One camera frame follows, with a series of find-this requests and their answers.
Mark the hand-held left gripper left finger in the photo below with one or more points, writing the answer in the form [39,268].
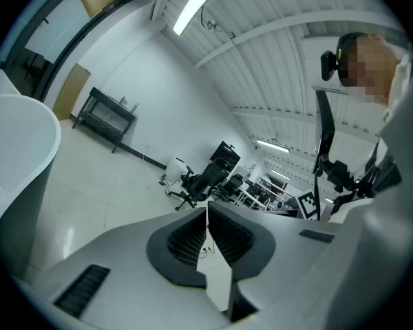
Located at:
[124,270]

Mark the black chest harness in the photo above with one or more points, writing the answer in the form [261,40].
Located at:
[344,179]

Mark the green plastic bottle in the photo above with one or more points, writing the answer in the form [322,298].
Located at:
[135,109]

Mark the person's white shirt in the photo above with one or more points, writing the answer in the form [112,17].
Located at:
[404,72]

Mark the white oval bathtub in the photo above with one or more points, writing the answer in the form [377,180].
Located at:
[17,156]

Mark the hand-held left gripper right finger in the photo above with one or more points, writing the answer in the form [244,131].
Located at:
[289,253]

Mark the black marble vanity table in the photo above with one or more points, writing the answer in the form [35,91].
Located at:
[103,115]

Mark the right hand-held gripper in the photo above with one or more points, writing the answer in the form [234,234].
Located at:
[308,205]

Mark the black flat screen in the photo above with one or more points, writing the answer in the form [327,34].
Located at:
[225,154]

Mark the long ceiling light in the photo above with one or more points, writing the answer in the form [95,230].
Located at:
[194,7]
[272,145]

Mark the brown cardboard sheet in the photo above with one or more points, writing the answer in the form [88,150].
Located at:
[70,93]

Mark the black framed glass door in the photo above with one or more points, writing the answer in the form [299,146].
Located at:
[76,36]

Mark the white desk frames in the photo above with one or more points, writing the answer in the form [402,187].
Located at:
[261,194]

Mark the person's head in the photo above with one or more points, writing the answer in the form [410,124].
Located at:
[371,71]

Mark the black office chair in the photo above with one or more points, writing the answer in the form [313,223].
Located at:
[232,186]
[206,181]

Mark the black head camera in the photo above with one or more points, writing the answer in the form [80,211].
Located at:
[329,65]

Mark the chrome faucet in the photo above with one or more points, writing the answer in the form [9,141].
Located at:
[123,100]

